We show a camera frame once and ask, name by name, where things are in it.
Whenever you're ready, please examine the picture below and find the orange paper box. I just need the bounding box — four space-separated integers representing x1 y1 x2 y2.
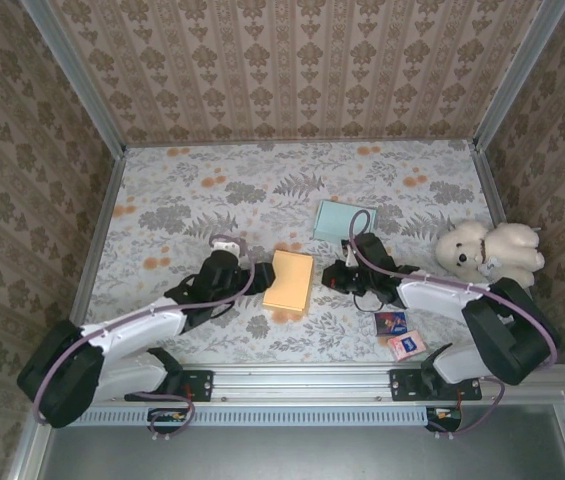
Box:
261 248 315 316

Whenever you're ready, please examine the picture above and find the teal paper box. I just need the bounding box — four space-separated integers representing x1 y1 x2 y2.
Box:
313 199 379 242

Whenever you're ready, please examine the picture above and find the dark blue small packet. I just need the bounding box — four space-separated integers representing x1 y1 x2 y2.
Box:
372 310 409 337

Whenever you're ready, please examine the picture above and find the pink small packet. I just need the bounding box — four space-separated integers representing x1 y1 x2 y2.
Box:
386 330 426 362

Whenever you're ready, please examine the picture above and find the floral patterned table cover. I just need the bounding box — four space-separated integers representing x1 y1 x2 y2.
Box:
74 139 538 366

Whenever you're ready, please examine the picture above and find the white plush teddy dog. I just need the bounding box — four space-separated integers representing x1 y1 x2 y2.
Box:
435 219 546 289

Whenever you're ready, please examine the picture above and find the grey metal sheet panel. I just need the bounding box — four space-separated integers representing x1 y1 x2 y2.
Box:
44 424 565 480

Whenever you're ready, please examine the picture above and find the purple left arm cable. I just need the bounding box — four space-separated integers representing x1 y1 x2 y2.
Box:
33 233 257 442

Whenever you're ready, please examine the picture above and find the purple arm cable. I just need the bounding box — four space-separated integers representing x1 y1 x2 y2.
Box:
347 209 561 442
33 233 257 442

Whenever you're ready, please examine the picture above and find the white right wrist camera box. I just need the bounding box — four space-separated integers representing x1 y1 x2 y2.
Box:
340 238 359 267

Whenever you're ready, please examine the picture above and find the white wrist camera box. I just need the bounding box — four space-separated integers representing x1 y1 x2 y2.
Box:
340 238 359 267
210 239 241 259

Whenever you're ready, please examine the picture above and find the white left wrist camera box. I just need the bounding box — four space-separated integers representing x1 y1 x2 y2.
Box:
210 239 241 259

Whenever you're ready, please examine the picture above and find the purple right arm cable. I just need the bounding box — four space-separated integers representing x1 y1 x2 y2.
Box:
347 209 561 442

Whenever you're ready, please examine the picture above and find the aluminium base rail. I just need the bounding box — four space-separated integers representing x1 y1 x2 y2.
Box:
36 363 565 401

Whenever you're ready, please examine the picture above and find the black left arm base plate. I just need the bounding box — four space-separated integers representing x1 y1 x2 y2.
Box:
125 368 214 403

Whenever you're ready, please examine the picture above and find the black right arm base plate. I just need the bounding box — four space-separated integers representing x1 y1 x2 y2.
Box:
389 368 483 403

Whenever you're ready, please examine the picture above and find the aluminium table side rail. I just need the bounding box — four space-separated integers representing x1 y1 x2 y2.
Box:
471 144 553 364
56 149 128 366

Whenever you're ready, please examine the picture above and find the grey slotted cable duct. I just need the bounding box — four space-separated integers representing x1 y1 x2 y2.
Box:
81 405 456 427

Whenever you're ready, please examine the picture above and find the black cable connector box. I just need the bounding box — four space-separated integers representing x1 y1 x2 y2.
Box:
147 407 189 435
425 405 463 434

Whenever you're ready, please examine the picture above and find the aluminium frame post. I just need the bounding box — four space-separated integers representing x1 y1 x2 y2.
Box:
471 0 565 151
20 0 128 160

